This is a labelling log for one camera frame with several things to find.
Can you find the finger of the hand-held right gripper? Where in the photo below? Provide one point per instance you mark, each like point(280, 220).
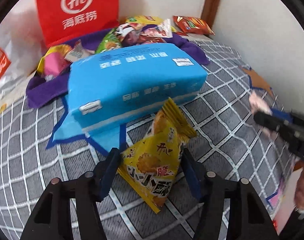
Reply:
point(269, 122)
point(283, 115)

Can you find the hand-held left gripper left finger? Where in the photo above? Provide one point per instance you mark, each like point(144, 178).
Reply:
point(110, 172)

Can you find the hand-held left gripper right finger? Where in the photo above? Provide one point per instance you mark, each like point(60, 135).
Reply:
point(191, 177)

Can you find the pink snack packet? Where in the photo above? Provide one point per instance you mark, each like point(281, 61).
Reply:
point(259, 102)

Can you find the yellow snack packet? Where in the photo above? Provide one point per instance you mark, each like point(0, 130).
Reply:
point(152, 162)

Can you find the pink and white package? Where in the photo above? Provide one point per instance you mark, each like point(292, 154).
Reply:
point(284, 200)

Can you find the blue tissue pack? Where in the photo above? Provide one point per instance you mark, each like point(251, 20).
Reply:
point(137, 80)

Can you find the purple cloth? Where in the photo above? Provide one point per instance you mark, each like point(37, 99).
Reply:
point(42, 90)

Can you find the red chip bag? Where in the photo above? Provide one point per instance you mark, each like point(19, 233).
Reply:
point(193, 25)

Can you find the small white snack packet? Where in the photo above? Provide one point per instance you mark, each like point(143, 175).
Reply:
point(78, 52)

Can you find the green snack packet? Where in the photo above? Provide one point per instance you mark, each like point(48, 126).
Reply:
point(109, 42)

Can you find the white plastic shopping bag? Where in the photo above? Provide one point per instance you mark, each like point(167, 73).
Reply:
point(2, 65)

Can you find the yellow chip bag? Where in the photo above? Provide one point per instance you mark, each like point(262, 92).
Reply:
point(144, 20)

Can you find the red paper bag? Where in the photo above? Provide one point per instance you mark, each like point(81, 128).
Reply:
point(77, 10)

